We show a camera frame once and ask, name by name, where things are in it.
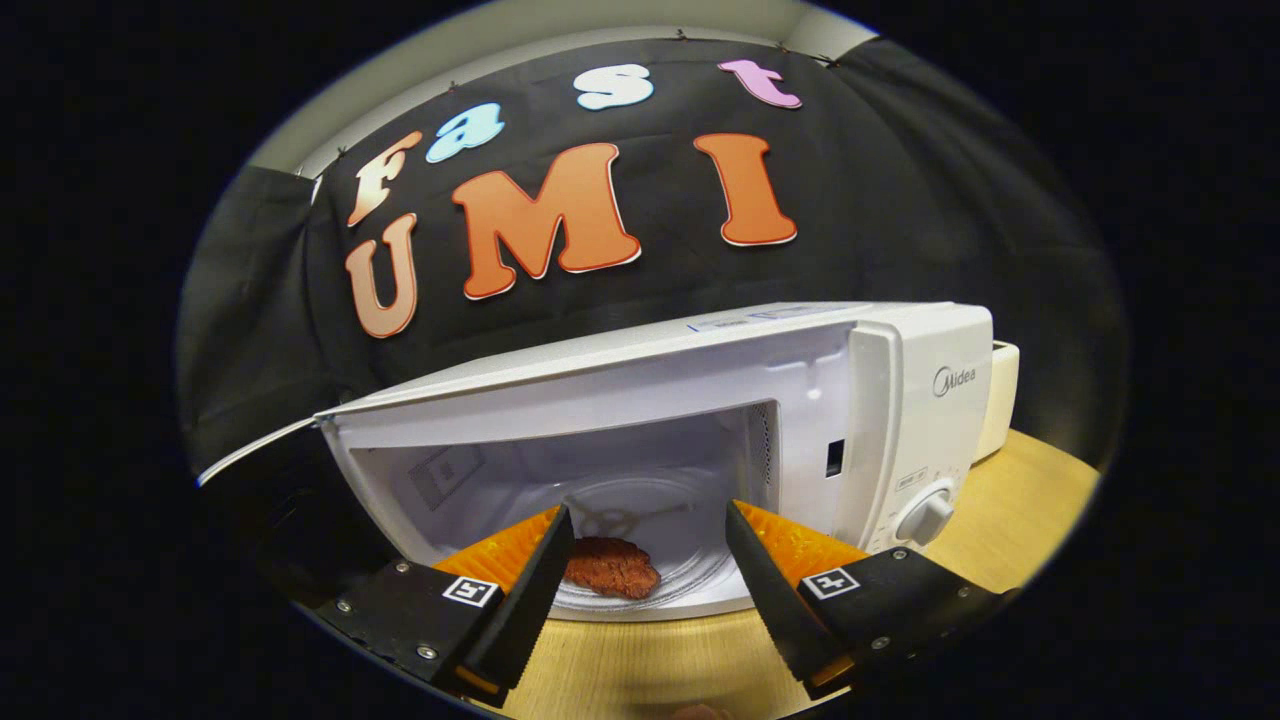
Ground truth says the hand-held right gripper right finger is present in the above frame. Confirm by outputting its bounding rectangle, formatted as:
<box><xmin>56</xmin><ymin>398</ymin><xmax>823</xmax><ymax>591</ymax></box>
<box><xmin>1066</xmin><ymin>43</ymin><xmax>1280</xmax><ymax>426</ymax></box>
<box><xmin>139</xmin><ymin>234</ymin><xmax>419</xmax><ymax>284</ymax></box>
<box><xmin>724</xmin><ymin>498</ymin><xmax>1006</xmax><ymax>703</ymax></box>

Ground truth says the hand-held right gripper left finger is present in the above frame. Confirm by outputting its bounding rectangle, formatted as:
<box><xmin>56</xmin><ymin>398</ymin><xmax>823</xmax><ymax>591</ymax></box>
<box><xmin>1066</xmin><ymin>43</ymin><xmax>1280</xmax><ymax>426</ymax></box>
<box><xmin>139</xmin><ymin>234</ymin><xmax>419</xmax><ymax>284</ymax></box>
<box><xmin>313</xmin><ymin>502</ymin><xmax>577</xmax><ymax>709</ymax></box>

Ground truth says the brown meat patty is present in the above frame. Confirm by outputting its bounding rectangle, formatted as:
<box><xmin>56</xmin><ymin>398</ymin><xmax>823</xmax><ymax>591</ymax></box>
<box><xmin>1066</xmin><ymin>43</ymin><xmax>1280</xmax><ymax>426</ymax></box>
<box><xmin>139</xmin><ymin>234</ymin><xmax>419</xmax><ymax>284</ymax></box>
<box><xmin>563</xmin><ymin>537</ymin><xmax>662</xmax><ymax>601</ymax></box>

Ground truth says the white microwave oven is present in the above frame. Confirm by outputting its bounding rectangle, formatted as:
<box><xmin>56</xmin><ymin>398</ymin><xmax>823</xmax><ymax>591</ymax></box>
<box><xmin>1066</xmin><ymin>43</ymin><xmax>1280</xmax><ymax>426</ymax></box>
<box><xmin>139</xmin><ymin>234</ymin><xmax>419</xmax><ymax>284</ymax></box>
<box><xmin>197</xmin><ymin>300</ymin><xmax>996</xmax><ymax>626</ymax></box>

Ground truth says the glass turntable plate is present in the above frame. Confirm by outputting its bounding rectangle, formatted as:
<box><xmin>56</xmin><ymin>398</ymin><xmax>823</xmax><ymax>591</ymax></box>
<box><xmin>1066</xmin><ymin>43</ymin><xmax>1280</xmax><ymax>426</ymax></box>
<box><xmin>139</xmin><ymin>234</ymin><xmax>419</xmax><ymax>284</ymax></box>
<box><xmin>553</xmin><ymin>470</ymin><xmax>746</xmax><ymax>613</ymax></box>

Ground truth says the white toaster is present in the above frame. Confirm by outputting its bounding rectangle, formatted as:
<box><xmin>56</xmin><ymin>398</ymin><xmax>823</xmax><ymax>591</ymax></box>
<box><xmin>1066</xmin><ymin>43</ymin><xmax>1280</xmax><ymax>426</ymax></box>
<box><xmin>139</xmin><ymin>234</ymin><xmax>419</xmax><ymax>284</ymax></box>
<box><xmin>975</xmin><ymin>340</ymin><xmax>1022</xmax><ymax>463</ymax></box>

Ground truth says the black backdrop cloth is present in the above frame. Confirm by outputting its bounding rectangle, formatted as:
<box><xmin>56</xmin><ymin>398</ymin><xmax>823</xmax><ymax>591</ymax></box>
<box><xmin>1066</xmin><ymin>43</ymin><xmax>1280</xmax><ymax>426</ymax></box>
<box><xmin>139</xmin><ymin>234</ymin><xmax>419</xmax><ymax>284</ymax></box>
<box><xmin>178</xmin><ymin>38</ymin><xmax>1129</xmax><ymax>471</ymax></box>

